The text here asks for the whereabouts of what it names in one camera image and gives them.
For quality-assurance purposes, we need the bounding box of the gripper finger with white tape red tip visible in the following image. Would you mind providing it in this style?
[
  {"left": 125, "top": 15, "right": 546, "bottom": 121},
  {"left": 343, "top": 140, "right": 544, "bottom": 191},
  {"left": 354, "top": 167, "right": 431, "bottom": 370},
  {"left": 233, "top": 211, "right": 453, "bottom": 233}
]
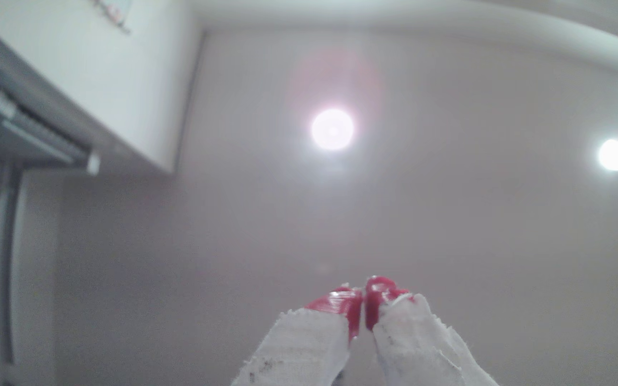
[
  {"left": 231, "top": 287, "right": 364, "bottom": 386},
  {"left": 365, "top": 276, "right": 500, "bottom": 386}
]

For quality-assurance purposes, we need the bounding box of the round ceiling lamp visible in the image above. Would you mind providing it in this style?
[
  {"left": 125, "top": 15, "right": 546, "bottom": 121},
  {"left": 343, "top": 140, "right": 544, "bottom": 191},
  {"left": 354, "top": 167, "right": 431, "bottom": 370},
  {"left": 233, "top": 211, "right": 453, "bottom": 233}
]
[
  {"left": 310, "top": 108, "right": 356, "bottom": 152},
  {"left": 597, "top": 138, "right": 618, "bottom": 173}
]

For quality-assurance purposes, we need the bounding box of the white wall air conditioner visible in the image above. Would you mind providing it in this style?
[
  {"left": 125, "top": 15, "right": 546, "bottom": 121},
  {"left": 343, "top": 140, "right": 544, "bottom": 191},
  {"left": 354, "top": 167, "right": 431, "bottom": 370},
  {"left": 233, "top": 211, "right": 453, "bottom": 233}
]
[{"left": 0, "top": 70, "right": 102, "bottom": 177}]

